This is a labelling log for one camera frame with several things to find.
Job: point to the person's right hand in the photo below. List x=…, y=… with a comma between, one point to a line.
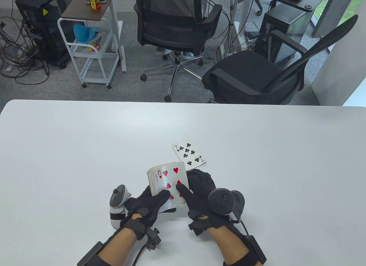
x=200, y=191

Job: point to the person's left hand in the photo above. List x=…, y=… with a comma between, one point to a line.
x=145, y=206

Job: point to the stack of red-backed playing cards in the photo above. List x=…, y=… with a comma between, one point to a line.
x=151, y=181

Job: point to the black clubs playing card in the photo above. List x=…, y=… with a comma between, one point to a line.
x=188, y=153

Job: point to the person's right forearm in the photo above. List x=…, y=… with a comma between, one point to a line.
x=228, y=246

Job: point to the person's left forearm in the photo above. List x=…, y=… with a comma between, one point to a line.
x=117, y=246

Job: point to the grey left hand controller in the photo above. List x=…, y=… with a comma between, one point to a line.
x=117, y=197

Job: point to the black padded office chair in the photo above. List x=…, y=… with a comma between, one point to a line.
x=246, y=68

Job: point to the black mesh back office chair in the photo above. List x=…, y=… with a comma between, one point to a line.
x=168, y=34

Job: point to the small black power adapter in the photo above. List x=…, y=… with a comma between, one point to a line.
x=251, y=35

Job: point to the blue plastic bowl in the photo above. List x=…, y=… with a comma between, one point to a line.
x=83, y=33

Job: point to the black chair base with casters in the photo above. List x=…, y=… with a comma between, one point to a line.
x=258, y=12

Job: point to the black glass side computer tower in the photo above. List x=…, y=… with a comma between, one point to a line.
x=297, y=21

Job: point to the black computer tower yellow sticker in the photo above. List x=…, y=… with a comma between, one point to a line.
x=43, y=34

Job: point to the brown top white side table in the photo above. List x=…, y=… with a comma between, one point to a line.
x=83, y=6

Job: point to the yellow and red packet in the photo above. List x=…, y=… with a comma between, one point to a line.
x=93, y=1

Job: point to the dark office desk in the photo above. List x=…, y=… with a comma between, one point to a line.
x=314, y=0

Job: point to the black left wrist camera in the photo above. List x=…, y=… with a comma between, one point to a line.
x=153, y=238

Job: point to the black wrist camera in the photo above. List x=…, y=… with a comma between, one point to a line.
x=197, y=227
x=153, y=238

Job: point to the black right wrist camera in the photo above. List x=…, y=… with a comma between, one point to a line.
x=197, y=227

